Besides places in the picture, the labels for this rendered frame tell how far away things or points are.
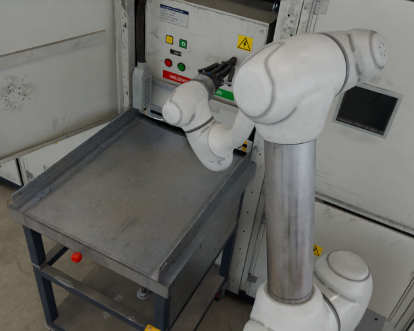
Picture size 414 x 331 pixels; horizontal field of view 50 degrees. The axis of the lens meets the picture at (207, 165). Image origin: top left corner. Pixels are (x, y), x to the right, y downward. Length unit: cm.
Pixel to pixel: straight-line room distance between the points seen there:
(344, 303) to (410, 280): 78
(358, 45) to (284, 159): 25
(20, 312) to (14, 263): 31
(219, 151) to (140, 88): 58
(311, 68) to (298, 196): 25
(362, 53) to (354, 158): 77
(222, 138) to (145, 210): 41
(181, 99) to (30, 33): 62
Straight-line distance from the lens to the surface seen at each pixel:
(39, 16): 166
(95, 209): 154
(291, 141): 81
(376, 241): 181
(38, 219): 154
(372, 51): 89
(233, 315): 231
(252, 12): 165
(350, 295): 116
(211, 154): 133
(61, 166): 167
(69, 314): 211
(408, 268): 187
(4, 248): 265
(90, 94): 189
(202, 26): 167
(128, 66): 187
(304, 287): 100
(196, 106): 131
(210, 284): 218
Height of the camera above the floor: 192
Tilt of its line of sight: 38 degrees down
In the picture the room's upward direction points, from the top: 7 degrees clockwise
